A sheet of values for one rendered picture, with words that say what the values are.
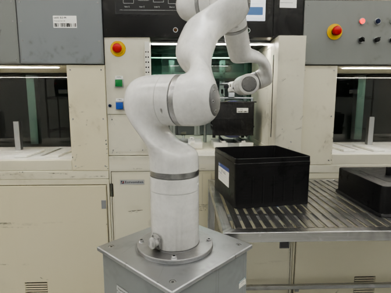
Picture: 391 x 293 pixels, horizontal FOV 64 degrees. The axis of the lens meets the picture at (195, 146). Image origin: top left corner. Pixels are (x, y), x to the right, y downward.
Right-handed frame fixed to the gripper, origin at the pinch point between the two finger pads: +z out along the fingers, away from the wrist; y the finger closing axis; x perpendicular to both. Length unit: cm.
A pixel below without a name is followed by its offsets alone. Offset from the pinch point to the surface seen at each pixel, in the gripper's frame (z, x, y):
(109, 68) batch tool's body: -13, 7, -59
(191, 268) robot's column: -94, -43, -25
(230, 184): -52, -36, -10
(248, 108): 5.2, -10.6, 7.4
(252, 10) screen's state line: -14.6, 32.5, 4.3
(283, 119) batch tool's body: -19.7, -14.9, 18.0
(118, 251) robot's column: -86, -43, -42
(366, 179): -58, -33, 35
